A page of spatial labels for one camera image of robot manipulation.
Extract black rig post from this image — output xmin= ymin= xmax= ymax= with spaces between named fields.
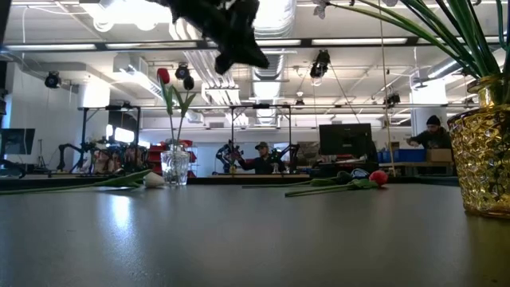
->
xmin=0 ymin=59 xmax=7 ymax=119

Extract white artificial tulip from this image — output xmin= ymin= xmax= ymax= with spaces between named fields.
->
xmin=445 ymin=0 xmax=492 ymax=77
xmin=0 ymin=169 xmax=166 ymax=196

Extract round silver ventilation duct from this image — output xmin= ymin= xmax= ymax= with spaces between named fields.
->
xmin=241 ymin=0 xmax=298 ymax=81

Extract wooden background table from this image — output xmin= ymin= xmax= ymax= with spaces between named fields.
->
xmin=316 ymin=160 xmax=455 ymax=176

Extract black frame stand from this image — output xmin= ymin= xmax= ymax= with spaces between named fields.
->
xmin=229 ymin=104 xmax=294 ymax=176
xmin=77 ymin=104 xmax=143 ymax=176

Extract brown cardboard box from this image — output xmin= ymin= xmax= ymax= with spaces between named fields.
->
xmin=426 ymin=148 xmax=453 ymax=163

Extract dark green flower stems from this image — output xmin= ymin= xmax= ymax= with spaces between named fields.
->
xmin=469 ymin=0 xmax=510 ymax=81

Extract red tool cart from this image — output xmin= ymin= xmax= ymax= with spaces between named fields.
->
xmin=147 ymin=139 xmax=199 ymax=179

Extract thin vertical pole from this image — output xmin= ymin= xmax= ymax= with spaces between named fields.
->
xmin=377 ymin=0 xmax=395 ymax=176

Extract white rectangular air duct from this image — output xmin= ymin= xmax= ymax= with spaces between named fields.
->
xmin=113 ymin=53 xmax=202 ymax=123

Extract rig beam with light strips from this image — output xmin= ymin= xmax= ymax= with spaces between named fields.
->
xmin=3 ymin=37 xmax=499 ymax=52

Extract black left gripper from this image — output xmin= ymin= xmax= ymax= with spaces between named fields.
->
xmin=149 ymin=0 xmax=270 ymax=76

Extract white artificial blossom spray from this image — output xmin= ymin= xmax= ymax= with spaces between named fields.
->
xmin=312 ymin=0 xmax=485 ymax=79

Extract blue plastic bin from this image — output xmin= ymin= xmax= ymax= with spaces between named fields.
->
xmin=376 ymin=149 xmax=427 ymax=163

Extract dark flat screen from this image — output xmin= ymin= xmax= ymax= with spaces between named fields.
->
xmin=0 ymin=128 xmax=36 ymax=156

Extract white round pillar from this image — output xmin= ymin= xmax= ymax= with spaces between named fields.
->
xmin=410 ymin=81 xmax=449 ymax=132

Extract clear glass vase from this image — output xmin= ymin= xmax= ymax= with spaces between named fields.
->
xmin=160 ymin=145 xmax=190 ymax=187

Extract gold textured glass vase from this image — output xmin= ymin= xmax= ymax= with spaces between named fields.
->
xmin=446 ymin=75 xmax=510 ymax=219

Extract person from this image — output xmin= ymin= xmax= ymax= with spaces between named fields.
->
xmin=237 ymin=141 xmax=286 ymax=175
xmin=406 ymin=114 xmax=453 ymax=151

